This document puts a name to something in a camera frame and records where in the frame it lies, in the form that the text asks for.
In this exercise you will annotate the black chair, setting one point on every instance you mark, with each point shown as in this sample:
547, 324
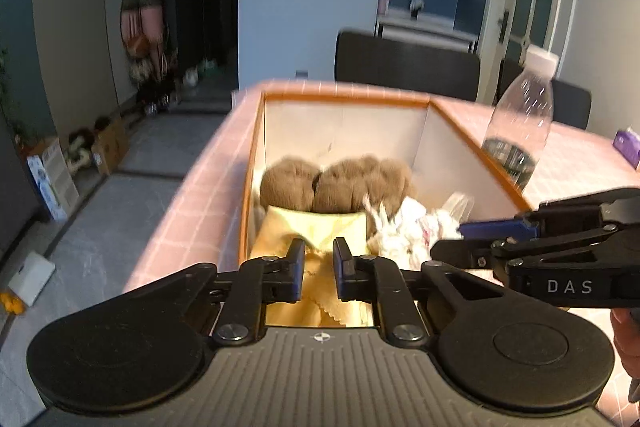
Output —
405, 67
570, 104

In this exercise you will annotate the yellow zigzag-edged cloth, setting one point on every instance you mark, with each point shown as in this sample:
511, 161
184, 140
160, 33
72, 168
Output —
320, 292

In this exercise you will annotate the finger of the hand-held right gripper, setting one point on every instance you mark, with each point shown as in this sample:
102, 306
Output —
465, 252
495, 229

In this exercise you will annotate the small orange object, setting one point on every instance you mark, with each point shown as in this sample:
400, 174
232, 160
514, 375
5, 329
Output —
10, 302

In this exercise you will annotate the flat white box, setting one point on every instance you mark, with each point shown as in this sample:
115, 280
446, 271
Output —
31, 278

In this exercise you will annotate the white counter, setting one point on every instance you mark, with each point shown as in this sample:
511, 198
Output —
425, 27

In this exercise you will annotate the brown cardboard box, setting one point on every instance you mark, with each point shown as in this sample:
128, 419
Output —
111, 147

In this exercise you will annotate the orange cardboard box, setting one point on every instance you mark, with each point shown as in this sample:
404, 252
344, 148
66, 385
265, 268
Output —
350, 127

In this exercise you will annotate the white fluffy cloth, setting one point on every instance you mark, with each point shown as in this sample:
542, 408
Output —
405, 232

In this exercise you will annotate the purple tissue pack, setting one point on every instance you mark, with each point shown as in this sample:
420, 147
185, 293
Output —
629, 149

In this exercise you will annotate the clear plastic water bottle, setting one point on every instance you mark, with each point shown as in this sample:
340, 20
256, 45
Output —
522, 122

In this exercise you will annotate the person's right hand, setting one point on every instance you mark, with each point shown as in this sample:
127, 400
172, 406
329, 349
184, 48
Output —
629, 337

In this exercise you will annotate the pink hanging bags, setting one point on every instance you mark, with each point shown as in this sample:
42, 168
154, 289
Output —
142, 29

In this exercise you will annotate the white and blue box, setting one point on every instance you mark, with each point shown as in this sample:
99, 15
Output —
52, 179

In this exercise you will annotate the dark cabinet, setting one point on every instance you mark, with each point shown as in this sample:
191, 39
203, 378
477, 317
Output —
192, 32

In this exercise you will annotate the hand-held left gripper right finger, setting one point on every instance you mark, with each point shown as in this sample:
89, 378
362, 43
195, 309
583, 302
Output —
341, 274

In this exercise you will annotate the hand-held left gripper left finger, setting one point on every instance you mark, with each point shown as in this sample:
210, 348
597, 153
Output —
297, 272

